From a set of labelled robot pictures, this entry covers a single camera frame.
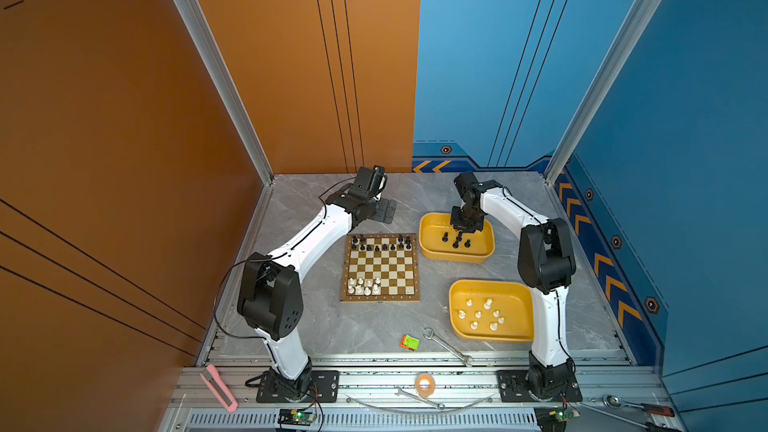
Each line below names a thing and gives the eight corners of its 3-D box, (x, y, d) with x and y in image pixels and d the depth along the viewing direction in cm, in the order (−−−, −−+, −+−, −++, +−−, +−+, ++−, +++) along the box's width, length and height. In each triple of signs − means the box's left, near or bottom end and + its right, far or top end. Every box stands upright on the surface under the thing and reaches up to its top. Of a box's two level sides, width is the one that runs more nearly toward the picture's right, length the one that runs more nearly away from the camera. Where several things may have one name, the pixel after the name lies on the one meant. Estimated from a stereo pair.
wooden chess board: (339, 302, 90) (338, 298, 87) (347, 238, 104) (346, 233, 102) (419, 302, 89) (420, 298, 87) (416, 238, 104) (416, 233, 102)
